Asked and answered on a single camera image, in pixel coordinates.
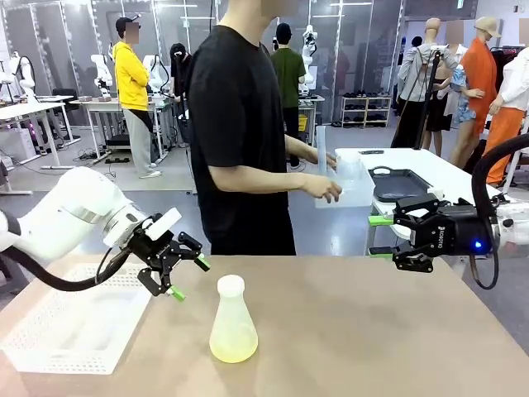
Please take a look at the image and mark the mannequin white shirt orange trousers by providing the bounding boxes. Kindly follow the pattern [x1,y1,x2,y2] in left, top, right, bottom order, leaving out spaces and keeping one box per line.
[481,18,529,185]

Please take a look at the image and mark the white humanoid robot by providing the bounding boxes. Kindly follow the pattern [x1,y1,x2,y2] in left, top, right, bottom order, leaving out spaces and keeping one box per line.
[144,53,171,99]

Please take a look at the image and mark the person in black cap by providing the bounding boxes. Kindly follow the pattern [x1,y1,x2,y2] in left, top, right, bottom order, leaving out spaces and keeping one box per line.
[169,42,194,150]

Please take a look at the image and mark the clear graduated cylinder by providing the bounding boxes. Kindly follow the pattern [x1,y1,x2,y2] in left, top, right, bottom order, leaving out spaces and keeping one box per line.
[316,126,329,175]

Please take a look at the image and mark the mannequin in floral dress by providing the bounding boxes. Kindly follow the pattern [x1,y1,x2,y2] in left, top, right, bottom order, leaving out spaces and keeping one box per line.
[425,20,484,144]

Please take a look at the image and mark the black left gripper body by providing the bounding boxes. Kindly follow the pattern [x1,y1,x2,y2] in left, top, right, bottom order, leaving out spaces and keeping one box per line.
[127,224,182,274]

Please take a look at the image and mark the long white lab table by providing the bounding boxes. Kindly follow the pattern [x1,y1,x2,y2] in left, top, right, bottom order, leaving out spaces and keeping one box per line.
[0,101,79,170]

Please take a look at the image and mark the black rectangular tray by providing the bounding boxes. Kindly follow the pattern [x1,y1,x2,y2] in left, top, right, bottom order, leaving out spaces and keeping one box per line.
[367,165,434,203]

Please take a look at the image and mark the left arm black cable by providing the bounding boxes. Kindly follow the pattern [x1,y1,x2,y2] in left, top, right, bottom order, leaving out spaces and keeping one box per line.
[0,243,138,293]

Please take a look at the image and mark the black tripod stand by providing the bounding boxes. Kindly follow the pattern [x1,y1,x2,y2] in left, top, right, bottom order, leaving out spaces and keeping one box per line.
[412,49,441,150]

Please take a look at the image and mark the person's right forearm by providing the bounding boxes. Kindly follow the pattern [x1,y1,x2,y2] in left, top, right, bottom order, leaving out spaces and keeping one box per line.
[209,165,311,195]

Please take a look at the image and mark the person in green shirt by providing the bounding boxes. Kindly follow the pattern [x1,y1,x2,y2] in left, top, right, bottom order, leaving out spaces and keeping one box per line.
[270,22,307,170]

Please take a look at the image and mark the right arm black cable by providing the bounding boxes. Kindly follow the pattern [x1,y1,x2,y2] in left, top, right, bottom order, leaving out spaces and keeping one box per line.
[470,132,529,290]

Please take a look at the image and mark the white perforated plastic basket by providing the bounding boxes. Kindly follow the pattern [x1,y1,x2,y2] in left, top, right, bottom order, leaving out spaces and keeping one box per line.
[314,148,375,208]
[0,264,156,375]

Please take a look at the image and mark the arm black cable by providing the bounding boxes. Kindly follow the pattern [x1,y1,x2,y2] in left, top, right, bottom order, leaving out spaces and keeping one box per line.
[470,132,529,290]
[0,243,138,293]

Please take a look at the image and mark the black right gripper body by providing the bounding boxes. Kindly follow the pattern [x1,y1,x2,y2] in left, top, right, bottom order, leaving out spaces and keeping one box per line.
[416,206,495,257]

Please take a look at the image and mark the person in black t-shirt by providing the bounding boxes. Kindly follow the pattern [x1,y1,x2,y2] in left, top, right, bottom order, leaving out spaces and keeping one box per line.
[188,0,297,256]

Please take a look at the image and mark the mannequin in orange dress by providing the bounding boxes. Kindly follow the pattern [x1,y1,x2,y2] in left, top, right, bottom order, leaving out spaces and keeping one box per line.
[449,16,503,169]

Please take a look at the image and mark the person's right hand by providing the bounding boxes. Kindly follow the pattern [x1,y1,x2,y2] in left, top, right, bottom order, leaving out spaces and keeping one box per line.
[307,177,344,205]

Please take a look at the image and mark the shoe rack with shoes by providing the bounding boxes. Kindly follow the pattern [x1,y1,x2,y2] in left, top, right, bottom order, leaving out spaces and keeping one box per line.
[341,93,393,128]

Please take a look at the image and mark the person's left forearm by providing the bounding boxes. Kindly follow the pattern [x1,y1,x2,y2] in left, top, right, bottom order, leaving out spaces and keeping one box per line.
[284,134,320,165]

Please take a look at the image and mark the person in yellow hoodie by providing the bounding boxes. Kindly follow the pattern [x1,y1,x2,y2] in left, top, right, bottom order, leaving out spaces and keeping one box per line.
[113,17,162,179]

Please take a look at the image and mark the translucent plastic conical flask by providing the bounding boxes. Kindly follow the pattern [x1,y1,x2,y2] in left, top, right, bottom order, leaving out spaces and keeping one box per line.
[208,285,260,365]

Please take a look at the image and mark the mannequin in grey jacket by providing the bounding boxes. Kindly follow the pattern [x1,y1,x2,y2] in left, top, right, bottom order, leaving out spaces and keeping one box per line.
[390,17,460,150]

